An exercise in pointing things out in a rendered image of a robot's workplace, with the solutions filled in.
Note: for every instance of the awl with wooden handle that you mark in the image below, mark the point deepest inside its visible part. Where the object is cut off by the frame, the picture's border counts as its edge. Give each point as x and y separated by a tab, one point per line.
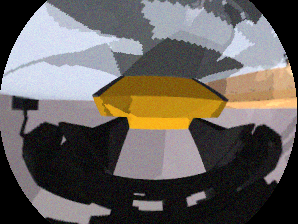
289	68

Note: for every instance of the tan wooden floor panel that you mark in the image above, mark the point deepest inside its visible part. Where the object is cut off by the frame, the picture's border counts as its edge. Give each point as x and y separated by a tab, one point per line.
270	88

